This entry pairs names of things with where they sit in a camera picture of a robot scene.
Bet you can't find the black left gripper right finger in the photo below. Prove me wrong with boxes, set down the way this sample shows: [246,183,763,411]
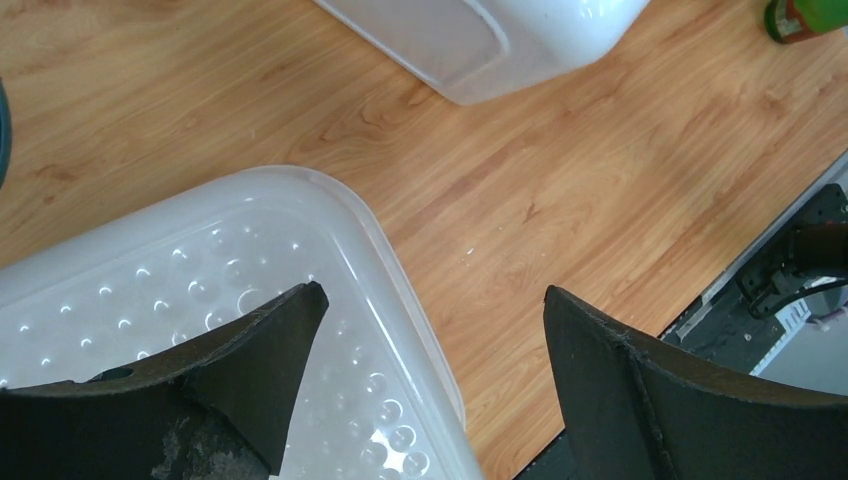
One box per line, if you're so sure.
[543,285,847,479]

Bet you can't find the translucent white perforated basket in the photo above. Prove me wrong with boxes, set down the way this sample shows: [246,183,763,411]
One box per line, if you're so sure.
[1,166,482,479]

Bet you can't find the aluminium frame rail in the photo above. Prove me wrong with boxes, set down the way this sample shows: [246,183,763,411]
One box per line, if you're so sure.
[660,154,847,375]

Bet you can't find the teal plastic bucket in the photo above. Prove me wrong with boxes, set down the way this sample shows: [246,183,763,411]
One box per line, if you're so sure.
[0,83,13,186]

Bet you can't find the white plastic tub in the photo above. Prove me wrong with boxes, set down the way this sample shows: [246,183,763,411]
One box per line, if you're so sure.
[317,0,649,105]

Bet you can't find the green glass bottle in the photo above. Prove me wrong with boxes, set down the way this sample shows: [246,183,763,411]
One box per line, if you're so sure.
[763,0,847,44]

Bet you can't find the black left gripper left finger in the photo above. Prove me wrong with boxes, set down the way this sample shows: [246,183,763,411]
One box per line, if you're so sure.
[1,282,329,479]

